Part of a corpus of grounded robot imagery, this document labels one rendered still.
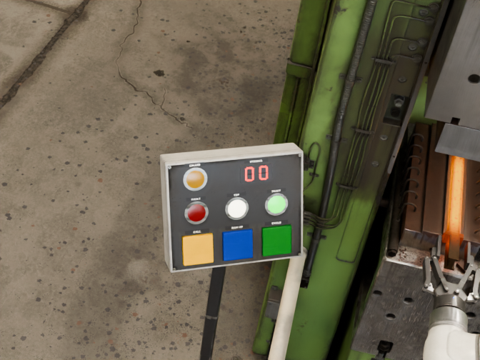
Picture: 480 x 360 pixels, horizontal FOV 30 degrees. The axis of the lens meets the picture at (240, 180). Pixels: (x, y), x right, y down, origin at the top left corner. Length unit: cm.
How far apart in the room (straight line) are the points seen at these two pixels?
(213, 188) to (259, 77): 209
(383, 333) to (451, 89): 88
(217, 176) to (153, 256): 133
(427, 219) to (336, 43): 55
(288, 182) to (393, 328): 64
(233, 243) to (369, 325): 60
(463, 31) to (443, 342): 70
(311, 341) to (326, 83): 113
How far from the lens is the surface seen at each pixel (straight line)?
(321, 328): 302
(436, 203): 245
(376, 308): 255
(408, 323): 259
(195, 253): 218
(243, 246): 221
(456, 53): 198
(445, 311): 217
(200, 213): 215
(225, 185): 215
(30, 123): 392
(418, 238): 240
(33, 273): 340
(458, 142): 215
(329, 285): 283
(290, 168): 218
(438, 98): 206
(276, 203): 219
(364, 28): 210
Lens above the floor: 273
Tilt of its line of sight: 47 degrees down
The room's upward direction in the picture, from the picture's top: 9 degrees clockwise
